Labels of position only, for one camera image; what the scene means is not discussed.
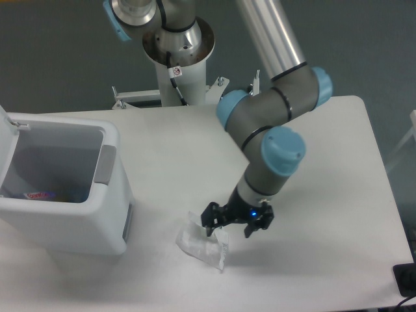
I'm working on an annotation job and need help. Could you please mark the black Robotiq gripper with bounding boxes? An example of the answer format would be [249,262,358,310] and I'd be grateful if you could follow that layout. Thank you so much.
[201,188,274,238]

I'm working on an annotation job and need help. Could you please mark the clear plastic wrapper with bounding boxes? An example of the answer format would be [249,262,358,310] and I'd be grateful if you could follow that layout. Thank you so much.
[175,211,229,270]

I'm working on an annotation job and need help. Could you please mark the crushed clear plastic bottle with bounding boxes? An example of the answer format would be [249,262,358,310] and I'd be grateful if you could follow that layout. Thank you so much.
[17,191,56,201]

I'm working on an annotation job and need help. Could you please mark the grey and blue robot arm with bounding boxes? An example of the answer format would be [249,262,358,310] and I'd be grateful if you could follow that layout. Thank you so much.
[103,1,332,236]

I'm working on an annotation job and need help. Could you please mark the white trash can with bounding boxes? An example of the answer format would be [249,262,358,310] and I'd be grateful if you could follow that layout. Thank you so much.
[1,113,135,255]

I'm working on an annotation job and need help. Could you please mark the white trash can lid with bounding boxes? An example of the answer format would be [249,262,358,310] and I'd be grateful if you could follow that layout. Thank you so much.
[1,107,31,198]

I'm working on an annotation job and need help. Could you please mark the black device at table edge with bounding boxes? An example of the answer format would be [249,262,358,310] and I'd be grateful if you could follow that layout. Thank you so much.
[393,263,415,297]

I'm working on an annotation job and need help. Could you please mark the white object at right edge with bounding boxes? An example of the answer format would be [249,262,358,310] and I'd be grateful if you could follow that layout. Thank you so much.
[385,110,415,172]

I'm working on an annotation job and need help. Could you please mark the white metal frame bracket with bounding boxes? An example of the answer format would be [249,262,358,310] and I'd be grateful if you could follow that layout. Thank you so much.
[111,69,264,110]

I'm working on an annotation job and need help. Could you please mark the black cable on pedestal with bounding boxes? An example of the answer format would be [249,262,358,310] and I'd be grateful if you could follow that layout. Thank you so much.
[165,51,189,107]

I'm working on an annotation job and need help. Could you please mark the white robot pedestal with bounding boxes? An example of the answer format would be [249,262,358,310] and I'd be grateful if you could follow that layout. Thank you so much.
[142,17,215,107]

